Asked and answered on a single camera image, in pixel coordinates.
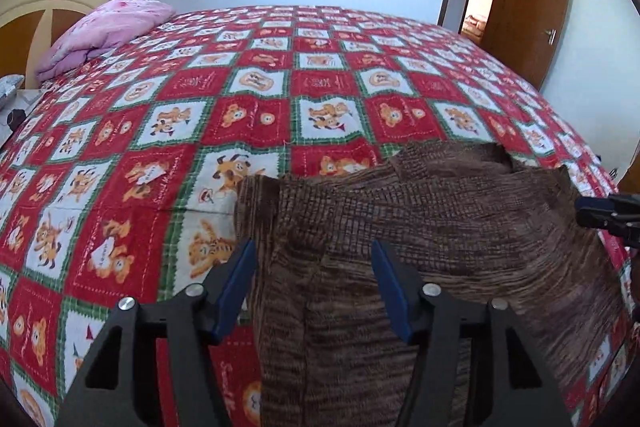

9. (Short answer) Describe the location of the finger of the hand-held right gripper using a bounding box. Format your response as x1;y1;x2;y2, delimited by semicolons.
574;193;640;251

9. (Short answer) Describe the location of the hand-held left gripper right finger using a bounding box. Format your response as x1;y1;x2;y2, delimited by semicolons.
370;239;573;427

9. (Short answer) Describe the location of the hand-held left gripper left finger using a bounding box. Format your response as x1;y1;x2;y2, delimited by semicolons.
57;237;258;427

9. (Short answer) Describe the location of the brown knitted sweater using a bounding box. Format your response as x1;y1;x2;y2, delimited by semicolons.
234;141;637;427

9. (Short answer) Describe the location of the brown wooden cabinet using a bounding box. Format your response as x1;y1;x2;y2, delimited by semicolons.
617;167;640;196

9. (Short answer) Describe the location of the red checkered cartoon bedspread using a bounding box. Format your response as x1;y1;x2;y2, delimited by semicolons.
0;4;638;427

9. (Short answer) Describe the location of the brown wooden door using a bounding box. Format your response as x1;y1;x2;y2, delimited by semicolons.
481;0;576;88

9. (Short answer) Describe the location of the pink pillow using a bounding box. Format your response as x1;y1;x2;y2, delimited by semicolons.
37;0;177;82

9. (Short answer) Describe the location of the grey floral pillow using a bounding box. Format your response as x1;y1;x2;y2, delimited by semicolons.
0;74;26;108

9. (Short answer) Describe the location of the cream and wood headboard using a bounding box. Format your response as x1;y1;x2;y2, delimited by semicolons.
0;0;112;88

